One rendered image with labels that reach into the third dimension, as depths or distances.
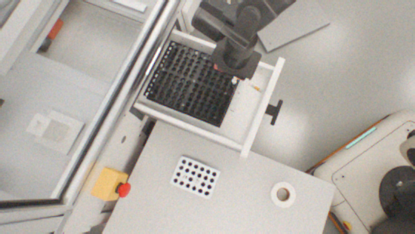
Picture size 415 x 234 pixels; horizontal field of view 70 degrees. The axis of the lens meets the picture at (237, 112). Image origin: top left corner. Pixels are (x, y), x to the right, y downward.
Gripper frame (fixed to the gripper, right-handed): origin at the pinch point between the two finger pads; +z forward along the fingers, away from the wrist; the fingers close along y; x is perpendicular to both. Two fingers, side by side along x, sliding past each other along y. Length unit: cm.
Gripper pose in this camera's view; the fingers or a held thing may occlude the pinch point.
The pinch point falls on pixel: (231, 70)
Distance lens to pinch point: 74.1
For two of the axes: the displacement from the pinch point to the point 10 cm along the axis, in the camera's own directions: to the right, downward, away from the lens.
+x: -3.9, 8.9, -2.2
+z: -1.3, 1.9, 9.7
